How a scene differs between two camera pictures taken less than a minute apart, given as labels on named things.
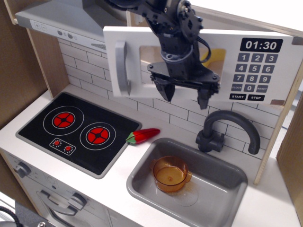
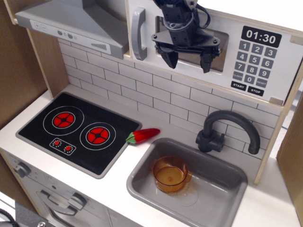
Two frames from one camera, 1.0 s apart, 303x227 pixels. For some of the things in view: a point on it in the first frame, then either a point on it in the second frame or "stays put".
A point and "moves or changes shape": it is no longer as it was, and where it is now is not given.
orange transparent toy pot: (170, 173) stays put
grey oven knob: (22, 170) stays put
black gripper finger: (167, 91) → (170, 55)
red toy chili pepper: (139, 136) stays put
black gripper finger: (203, 96) → (206, 60)
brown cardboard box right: (290, 156) stays put
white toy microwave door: (252, 68) moves or changes shape
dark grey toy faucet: (207, 140) stays put
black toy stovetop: (90, 138) stays put
